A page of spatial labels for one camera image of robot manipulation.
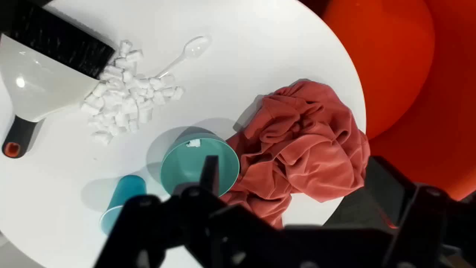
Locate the single white foam piece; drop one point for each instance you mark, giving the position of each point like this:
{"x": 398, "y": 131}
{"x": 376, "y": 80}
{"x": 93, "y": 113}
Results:
{"x": 194, "y": 143}

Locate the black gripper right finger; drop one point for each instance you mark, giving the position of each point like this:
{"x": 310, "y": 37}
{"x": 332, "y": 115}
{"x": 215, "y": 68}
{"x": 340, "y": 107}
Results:
{"x": 432, "y": 228}

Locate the blue plastic cup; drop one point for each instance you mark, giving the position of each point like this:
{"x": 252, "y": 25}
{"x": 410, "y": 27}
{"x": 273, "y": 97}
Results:
{"x": 127, "y": 191}

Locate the orange rounded seat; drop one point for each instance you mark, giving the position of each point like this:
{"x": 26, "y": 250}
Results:
{"x": 407, "y": 74}

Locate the teal plastic bowl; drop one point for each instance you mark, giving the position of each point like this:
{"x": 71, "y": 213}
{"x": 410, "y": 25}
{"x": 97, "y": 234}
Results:
{"x": 188, "y": 165}

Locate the crumpled red cloth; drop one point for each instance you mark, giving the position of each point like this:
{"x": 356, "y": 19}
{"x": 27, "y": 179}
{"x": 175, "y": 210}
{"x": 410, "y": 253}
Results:
{"x": 298, "y": 143}

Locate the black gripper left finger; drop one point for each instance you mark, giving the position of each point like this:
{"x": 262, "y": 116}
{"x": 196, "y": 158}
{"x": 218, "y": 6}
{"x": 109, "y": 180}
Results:
{"x": 164, "y": 232}

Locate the white plastic spoon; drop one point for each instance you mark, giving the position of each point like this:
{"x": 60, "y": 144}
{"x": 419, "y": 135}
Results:
{"x": 196, "y": 46}

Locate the pile of white foam pieces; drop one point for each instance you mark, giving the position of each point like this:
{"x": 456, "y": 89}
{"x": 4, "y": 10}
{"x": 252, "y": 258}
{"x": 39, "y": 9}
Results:
{"x": 121, "y": 94}

